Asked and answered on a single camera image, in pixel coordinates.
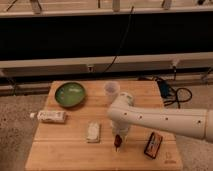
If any red chili pepper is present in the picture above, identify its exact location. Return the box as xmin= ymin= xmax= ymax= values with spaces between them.
xmin=114 ymin=135 xmax=122 ymax=152

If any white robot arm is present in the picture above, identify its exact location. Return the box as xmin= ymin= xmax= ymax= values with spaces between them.
xmin=107 ymin=92 xmax=213 ymax=143

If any white sponge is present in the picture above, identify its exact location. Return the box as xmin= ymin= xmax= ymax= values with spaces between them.
xmin=86 ymin=122 xmax=100 ymax=143

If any black orange packet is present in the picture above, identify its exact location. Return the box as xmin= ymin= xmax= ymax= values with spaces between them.
xmin=144 ymin=132 xmax=163 ymax=159

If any wooden board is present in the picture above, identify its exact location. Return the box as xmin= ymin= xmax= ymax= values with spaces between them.
xmin=25 ymin=81 xmax=183 ymax=171

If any clear plastic cup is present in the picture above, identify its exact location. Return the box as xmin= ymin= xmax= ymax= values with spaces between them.
xmin=104 ymin=81 xmax=120 ymax=104

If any green bowl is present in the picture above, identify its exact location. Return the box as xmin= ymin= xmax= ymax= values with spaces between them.
xmin=55 ymin=82 xmax=86 ymax=107

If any white tube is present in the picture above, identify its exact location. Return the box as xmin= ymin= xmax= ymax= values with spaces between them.
xmin=30 ymin=110 xmax=66 ymax=123

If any black hanging cable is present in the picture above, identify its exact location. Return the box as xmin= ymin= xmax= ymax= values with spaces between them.
xmin=101 ymin=4 xmax=135 ymax=74

